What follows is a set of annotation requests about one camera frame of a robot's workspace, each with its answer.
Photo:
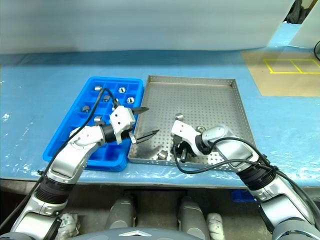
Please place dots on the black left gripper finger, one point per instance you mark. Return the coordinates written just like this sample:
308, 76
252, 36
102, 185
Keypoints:
147, 136
141, 110

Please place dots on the grey robot torso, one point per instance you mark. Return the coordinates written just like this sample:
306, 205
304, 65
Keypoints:
137, 235

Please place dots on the white rounded object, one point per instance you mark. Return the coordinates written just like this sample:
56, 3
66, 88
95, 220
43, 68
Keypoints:
70, 222
215, 225

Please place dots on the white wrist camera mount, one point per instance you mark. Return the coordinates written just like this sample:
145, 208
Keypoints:
183, 128
121, 117

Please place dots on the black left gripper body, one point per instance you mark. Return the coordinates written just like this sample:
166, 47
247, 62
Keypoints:
128, 133

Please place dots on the black fabric bundle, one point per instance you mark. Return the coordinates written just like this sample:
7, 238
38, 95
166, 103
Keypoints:
297, 12

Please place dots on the dark grey rounded shape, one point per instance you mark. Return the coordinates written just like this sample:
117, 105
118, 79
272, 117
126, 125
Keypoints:
122, 212
192, 215

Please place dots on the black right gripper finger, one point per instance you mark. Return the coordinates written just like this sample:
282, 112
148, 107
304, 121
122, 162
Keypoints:
190, 152
175, 150

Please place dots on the small white board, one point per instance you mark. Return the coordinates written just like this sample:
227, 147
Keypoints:
310, 30

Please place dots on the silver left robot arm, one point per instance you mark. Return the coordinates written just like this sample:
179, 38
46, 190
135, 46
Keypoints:
75, 150

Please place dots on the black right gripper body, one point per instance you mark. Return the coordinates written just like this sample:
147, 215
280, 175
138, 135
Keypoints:
182, 142

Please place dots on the perforated metal tray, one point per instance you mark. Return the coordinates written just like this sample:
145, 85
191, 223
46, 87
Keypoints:
190, 100

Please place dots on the blue crate under table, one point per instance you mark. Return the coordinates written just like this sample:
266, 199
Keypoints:
242, 196

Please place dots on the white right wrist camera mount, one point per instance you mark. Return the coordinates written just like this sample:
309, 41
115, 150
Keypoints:
183, 128

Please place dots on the blue compartment tray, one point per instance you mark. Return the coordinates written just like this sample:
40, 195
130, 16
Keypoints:
110, 155

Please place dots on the brown table mat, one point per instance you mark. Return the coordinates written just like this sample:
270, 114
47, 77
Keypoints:
282, 85

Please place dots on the large white foam board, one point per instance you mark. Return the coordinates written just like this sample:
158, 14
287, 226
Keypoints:
125, 25

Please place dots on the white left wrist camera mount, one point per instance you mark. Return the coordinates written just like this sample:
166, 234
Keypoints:
121, 117

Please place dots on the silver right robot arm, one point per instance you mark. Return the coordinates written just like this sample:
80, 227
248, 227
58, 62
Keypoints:
240, 150

